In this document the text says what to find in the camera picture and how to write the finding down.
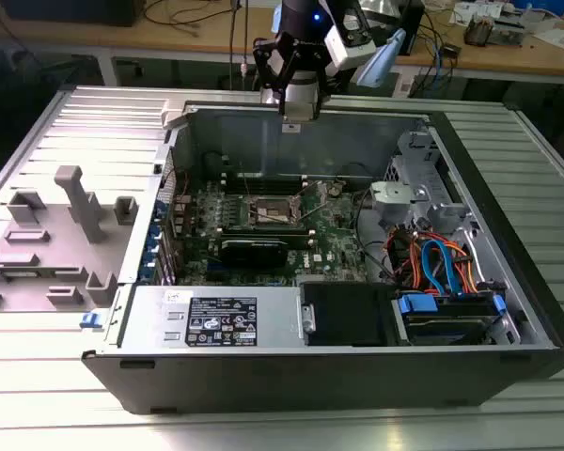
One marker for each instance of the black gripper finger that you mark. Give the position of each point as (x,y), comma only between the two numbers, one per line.
(323,84)
(259,61)

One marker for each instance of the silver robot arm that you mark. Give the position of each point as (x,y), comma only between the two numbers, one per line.
(380,61)

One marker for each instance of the black RAM slot bank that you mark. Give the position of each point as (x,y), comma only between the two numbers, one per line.
(263,181)

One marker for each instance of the blue expansion slot latches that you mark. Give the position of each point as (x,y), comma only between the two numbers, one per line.
(151,232)

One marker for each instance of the white QR label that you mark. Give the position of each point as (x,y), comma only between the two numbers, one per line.
(405,87)

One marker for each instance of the round coin battery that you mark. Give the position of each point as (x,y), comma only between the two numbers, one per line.
(334,190)

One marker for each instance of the black tower box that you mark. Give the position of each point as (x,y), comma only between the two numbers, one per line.
(413,28)

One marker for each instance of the small black adapter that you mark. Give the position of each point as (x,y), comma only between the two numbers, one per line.
(451,50)

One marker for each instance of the silver metal drive cage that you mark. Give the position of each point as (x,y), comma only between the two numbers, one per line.
(395,199)

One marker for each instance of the green motherboard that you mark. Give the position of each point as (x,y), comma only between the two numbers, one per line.
(329,225)

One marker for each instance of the metal heat sink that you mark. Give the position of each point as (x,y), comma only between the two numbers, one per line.
(479,30)

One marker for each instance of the white printed cards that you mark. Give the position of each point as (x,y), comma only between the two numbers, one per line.
(474,11)

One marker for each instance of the black graphics card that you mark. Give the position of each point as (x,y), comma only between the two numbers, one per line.
(254,256)

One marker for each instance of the wooden desk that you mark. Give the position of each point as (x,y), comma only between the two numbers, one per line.
(75,37)

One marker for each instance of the large black flat box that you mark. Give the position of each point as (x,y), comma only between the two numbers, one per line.
(75,11)

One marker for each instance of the grey metal device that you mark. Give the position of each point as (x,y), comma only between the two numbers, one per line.
(510,33)

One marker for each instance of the blue disk carrier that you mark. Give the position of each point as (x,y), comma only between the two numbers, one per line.
(418,303)

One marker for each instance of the white paper sheet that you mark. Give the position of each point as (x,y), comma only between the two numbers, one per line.
(559,37)

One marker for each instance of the black hard disk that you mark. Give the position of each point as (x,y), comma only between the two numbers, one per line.
(446,329)

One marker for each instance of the grey power supply unit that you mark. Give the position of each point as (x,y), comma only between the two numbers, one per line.
(150,315)

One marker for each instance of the grey plastic parts rack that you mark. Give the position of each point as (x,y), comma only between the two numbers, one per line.
(51,263)

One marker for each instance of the black open PC case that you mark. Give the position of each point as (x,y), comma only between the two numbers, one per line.
(310,380)

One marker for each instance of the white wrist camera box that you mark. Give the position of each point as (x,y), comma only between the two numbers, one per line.
(348,54)

